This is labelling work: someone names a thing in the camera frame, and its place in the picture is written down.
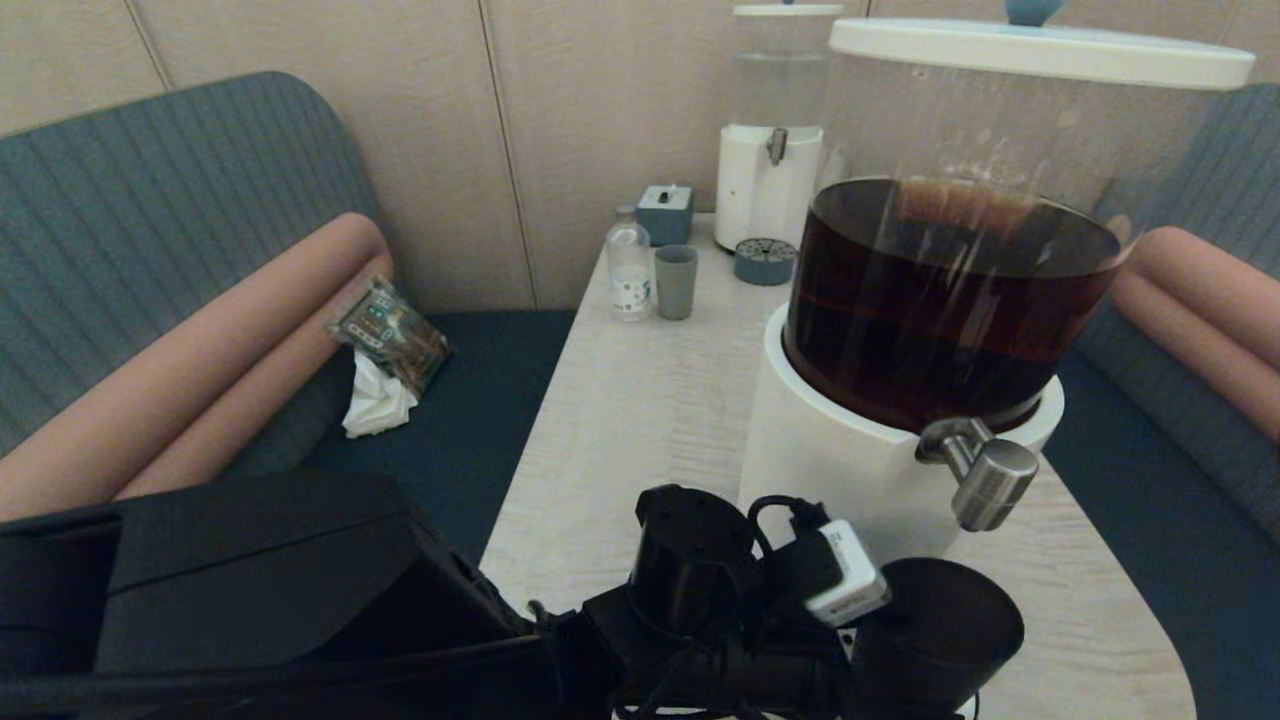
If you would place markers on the pink cylindrical bolster cushion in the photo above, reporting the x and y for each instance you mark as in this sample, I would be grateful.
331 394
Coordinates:
1200 350
1210 278
260 403
200 365

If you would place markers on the green snack packet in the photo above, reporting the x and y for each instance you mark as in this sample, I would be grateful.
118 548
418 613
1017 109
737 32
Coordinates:
395 335

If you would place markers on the grey-green cup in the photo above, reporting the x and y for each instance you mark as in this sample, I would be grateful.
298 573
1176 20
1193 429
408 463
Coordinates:
676 283

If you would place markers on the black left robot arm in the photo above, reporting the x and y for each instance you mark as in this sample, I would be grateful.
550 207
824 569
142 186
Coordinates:
250 590

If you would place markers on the large dispenser with dark tea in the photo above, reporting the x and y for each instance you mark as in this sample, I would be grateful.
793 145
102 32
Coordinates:
850 450

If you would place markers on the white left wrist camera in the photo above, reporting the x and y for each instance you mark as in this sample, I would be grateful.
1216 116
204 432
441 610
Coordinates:
848 580

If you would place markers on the large silver dispenser tap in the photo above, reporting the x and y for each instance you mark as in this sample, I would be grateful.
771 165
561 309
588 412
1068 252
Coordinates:
990 480

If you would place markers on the crumpled white tissue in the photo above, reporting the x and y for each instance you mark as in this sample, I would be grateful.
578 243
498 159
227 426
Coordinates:
378 405

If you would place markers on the large white lid blue knob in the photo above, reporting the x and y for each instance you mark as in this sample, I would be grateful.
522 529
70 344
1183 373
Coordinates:
1010 55

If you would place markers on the small white dispenser lid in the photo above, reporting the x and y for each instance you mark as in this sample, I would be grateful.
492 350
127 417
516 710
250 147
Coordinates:
780 11

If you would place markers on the small white clear dispenser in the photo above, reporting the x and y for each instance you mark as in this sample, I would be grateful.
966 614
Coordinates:
750 190

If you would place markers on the teal upholstered bench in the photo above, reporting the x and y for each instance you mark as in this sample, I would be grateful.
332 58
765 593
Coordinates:
150 200
1235 170

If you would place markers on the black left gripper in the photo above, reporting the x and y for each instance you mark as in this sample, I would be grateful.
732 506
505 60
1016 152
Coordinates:
780 670

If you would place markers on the small silver dispenser tap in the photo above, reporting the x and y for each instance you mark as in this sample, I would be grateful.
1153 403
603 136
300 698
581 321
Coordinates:
776 146

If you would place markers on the small grey drip tray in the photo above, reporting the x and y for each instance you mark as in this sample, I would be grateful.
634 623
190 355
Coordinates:
762 262

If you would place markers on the clear plastic bottle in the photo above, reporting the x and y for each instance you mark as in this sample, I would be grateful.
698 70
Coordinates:
630 280

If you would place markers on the black plastic cup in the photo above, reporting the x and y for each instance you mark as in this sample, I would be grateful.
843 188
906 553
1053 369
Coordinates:
940 640

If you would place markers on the blue-grey tissue box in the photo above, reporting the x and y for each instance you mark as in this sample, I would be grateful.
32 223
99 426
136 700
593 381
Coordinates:
665 217

